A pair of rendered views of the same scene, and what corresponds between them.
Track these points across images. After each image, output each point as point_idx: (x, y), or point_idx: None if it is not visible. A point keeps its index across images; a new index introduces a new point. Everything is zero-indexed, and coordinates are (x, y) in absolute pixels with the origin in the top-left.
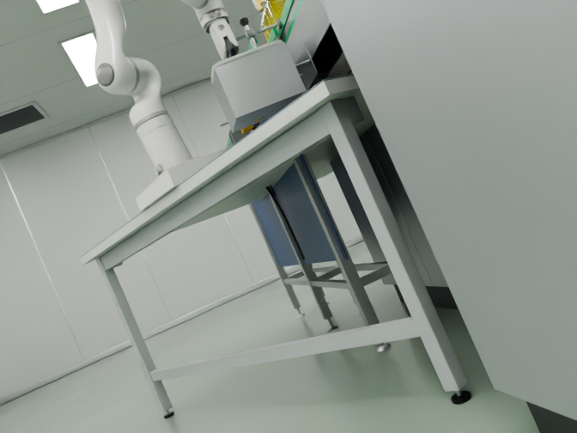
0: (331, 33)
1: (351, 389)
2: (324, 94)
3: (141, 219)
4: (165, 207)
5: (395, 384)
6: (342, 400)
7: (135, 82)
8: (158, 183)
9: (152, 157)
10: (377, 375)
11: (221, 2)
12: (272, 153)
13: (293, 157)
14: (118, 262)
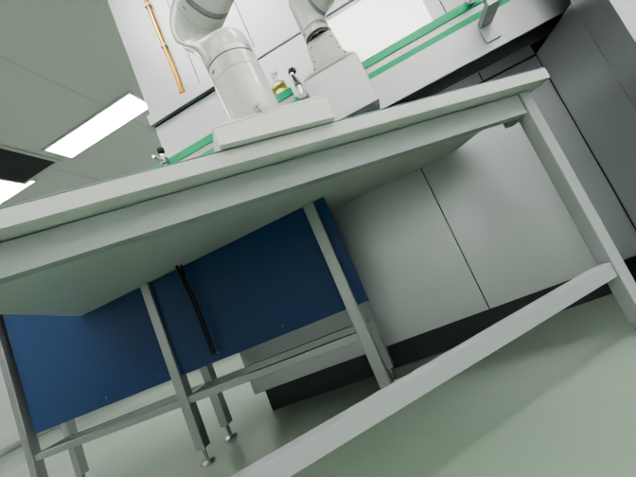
0: None
1: (491, 408)
2: (546, 76)
3: (197, 167)
4: (287, 149)
5: (535, 376)
6: (521, 410)
7: (228, 10)
8: (296, 109)
9: (251, 91)
10: (480, 393)
11: None
12: (467, 118)
13: (481, 129)
14: None
